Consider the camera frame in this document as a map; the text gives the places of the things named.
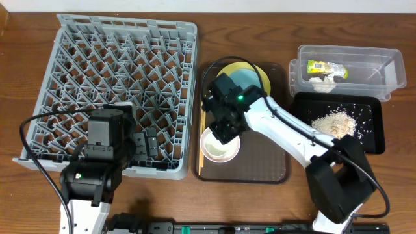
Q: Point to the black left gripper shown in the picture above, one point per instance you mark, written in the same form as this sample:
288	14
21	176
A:
143	147

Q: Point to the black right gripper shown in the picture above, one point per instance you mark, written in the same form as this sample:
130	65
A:
224	127

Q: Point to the light blue bowl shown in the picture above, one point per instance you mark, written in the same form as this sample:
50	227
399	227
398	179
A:
245	78

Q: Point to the green snack wrapper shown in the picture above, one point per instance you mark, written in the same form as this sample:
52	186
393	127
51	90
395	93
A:
327	68

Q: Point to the white tissue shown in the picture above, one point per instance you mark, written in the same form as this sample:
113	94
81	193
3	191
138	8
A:
325	85

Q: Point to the rice food waste pile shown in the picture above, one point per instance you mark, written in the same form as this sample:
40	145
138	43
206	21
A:
342	121

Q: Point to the white cup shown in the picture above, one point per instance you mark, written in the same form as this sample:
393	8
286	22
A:
216	150

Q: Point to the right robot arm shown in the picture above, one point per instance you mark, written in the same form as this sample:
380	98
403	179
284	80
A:
339	176

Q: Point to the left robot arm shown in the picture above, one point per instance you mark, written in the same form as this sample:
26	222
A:
95	171

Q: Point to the black waste tray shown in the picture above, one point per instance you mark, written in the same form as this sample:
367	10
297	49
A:
308	106

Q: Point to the yellow plate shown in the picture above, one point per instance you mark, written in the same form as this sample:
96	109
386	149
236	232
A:
244	65

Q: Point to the brown serving tray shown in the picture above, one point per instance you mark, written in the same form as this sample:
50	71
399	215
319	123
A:
259	159

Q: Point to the grey plastic dish rack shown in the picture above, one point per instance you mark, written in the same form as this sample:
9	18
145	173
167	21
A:
104	60

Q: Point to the clear plastic bin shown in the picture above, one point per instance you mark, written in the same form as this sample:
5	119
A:
374	72

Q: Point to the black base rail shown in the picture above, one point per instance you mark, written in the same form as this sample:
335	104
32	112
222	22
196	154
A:
208	228

